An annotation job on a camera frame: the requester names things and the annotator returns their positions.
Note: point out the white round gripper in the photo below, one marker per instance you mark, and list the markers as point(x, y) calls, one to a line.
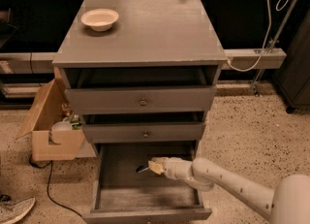
point(170, 168)

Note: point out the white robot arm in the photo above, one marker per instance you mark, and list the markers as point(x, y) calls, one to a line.
point(288, 203)

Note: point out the grey open bottom drawer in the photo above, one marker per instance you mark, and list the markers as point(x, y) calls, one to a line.
point(122, 195)

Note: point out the grey middle drawer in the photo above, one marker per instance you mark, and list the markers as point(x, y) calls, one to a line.
point(144, 127)

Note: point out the grey top drawer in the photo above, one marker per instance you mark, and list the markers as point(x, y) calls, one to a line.
point(140, 89)

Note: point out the grey wooden drawer cabinet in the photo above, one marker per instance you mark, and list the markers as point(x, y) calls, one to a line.
point(148, 33)

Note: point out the white bowl in box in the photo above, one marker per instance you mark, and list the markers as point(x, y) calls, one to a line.
point(61, 126)

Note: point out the open cardboard box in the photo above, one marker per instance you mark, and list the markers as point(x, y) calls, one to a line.
point(48, 142)

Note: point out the grey knit sneaker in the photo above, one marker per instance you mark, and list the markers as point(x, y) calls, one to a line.
point(13, 211)

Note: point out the beige paper bowl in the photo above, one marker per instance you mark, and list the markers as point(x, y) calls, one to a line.
point(100, 20)

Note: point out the dark grey cabinet right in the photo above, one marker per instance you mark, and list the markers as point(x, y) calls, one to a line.
point(292, 80)

